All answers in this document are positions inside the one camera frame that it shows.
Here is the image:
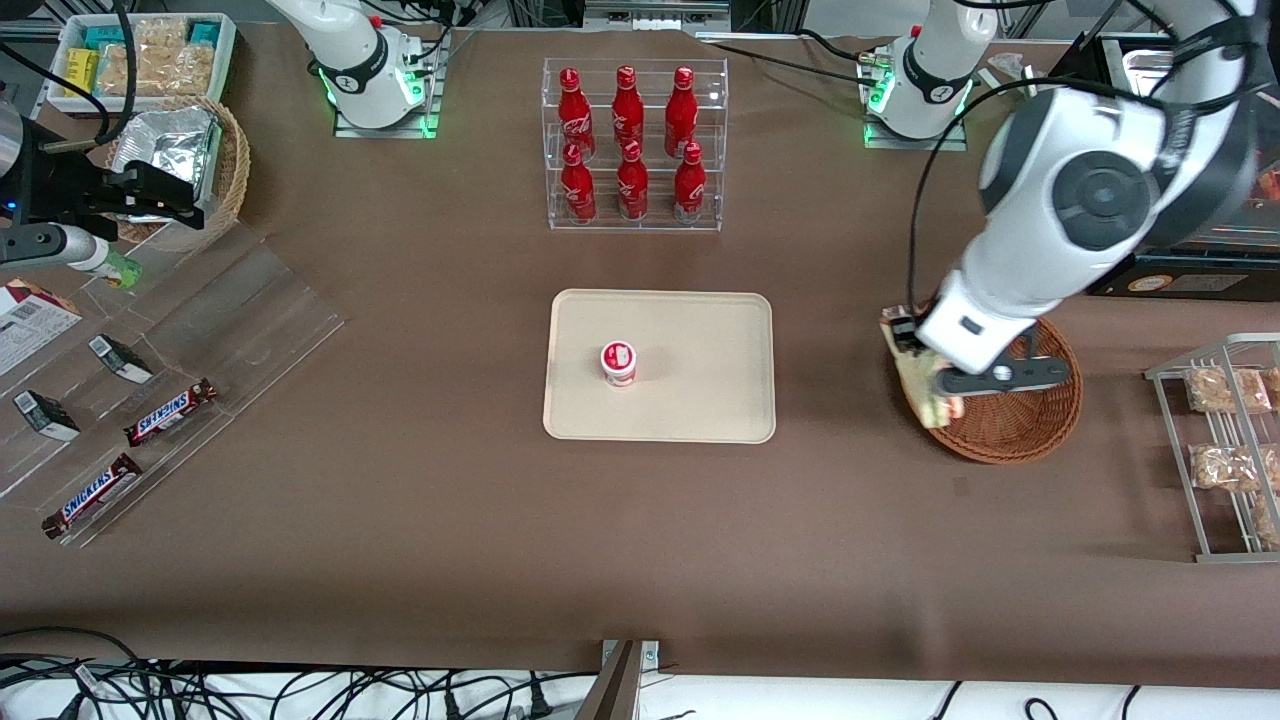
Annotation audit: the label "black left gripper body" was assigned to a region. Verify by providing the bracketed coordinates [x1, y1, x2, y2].
[903, 303, 939, 358]

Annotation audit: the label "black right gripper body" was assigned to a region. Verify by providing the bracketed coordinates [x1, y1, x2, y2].
[18, 148, 123, 229]

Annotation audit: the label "triangular sandwich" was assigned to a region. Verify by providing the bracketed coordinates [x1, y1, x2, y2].
[879, 308, 965, 430]

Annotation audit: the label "light wicker basket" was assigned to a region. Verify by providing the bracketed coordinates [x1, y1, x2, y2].
[105, 95, 251, 251]

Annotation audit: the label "brown wicker basket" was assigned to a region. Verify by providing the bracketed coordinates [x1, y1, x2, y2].
[897, 292, 1084, 465]

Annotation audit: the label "beige plastic tray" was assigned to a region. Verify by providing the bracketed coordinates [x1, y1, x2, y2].
[543, 289, 777, 444]

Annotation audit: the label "silver foil bag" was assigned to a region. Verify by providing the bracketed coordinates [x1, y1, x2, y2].
[125, 105, 223, 216]

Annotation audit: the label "clear bagged snack packs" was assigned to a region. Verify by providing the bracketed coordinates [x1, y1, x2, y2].
[98, 17, 216, 98]

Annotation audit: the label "clear acrylic stepped display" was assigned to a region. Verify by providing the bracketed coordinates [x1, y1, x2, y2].
[0, 222, 346, 549]

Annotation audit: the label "red white printed box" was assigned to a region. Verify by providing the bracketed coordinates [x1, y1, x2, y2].
[0, 280, 83, 376]

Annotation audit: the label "white plastic bin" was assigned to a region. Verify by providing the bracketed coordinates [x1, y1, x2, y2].
[47, 12, 238, 116]

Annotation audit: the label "small black white packet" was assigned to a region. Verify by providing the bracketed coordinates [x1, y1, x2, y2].
[88, 334, 155, 385]
[13, 390, 81, 442]

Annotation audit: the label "brown Snickers bar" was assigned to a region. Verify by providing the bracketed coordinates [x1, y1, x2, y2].
[41, 453, 143, 540]
[123, 378, 219, 447]

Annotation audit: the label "red cola bottle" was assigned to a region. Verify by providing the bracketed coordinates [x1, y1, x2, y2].
[665, 67, 698, 158]
[558, 68, 596, 161]
[561, 143, 598, 224]
[616, 140, 649, 221]
[612, 66, 645, 151]
[673, 143, 707, 223]

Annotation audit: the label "clear acrylic bottle rack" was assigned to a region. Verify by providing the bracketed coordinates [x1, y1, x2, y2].
[542, 57, 729, 233]

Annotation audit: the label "black food warmer cabinet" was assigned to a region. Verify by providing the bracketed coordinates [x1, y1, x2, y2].
[1045, 32, 1280, 300]

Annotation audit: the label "steel food pan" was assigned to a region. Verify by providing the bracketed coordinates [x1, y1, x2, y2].
[1122, 48, 1183, 98]

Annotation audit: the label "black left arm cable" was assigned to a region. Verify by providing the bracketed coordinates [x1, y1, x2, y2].
[905, 78, 1171, 313]

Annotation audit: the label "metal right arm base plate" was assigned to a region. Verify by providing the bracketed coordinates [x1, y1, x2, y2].
[333, 28, 443, 139]

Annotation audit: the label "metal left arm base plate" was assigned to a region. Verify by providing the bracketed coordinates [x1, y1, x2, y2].
[863, 40, 969, 152]

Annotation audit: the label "black table cable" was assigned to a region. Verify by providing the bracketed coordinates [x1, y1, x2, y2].
[700, 28, 873, 73]

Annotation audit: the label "grey wire rack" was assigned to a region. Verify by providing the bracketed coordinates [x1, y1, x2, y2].
[1144, 333, 1280, 564]

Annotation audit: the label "metal table clamp bracket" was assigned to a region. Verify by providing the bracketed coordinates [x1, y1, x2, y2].
[575, 640, 661, 720]

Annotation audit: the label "black tangled floor cables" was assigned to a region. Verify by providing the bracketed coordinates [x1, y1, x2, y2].
[0, 627, 601, 720]

